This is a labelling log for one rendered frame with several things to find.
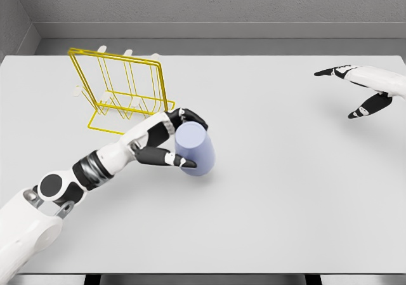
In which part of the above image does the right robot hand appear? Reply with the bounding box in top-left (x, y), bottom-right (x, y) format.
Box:
top-left (313, 64), bottom-right (406, 119)

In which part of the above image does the lavender cup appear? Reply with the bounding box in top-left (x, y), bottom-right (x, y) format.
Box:
top-left (174, 121), bottom-right (216, 177)

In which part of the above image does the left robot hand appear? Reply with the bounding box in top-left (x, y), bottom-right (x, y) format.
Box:
top-left (116, 108), bottom-right (209, 169)

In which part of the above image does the yellow wire cup holder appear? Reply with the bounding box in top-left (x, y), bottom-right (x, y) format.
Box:
top-left (68, 45), bottom-right (176, 136)

